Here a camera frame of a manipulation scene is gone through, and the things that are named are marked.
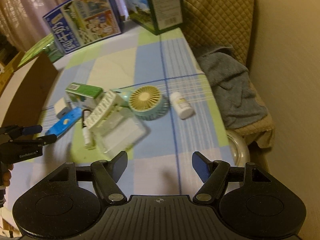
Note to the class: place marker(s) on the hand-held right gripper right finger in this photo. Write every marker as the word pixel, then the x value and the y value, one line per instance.
pixel 200 163

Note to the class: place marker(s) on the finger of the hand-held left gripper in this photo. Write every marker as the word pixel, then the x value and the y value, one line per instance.
pixel 47 139
pixel 32 129

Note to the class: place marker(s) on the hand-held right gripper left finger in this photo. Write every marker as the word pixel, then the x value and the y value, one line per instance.
pixel 120 163

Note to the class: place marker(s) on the brown white storage box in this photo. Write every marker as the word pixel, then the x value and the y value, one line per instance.
pixel 27 90

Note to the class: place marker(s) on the brown glass bottle white cap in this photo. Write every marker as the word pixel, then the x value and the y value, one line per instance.
pixel 88 135

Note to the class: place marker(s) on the teal handheld fan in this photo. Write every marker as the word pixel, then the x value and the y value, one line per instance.
pixel 147 102

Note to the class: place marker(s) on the person's left hand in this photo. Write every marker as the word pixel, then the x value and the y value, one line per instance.
pixel 5 175

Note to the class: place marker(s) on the blue packet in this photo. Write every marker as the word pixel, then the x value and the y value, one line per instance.
pixel 62 122

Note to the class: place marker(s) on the white grey small box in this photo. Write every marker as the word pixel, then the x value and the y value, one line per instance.
pixel 62 108

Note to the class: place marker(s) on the clear white plastic container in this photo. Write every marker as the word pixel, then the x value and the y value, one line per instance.
pixel 117 127

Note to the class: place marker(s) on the green white small carton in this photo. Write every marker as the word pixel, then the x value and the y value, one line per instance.
pixel 83 92

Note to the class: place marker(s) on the white pill bottle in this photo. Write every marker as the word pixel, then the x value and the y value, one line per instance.
pixel 182 105

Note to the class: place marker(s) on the cardboard box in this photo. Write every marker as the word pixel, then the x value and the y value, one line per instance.
pixel 6 72

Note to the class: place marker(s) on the green tissue multipack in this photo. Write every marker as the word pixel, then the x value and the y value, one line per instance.
pixel 42 48

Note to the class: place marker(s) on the grey blue towel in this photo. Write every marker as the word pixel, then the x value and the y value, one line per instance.
pixel 230 85

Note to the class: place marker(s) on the plaid tablecloth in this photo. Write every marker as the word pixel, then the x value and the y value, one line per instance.
pixel 155 65

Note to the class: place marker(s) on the blue milk carton case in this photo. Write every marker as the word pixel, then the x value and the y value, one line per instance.
pixel 85 20

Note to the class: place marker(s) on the pale purple curtain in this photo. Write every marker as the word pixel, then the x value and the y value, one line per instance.
pixel 30 2

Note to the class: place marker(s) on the quilted beige chair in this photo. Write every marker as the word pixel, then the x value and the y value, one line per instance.
pixel 215 12

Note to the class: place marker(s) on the green sky print box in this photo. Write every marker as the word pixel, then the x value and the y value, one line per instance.
pixel 162 7

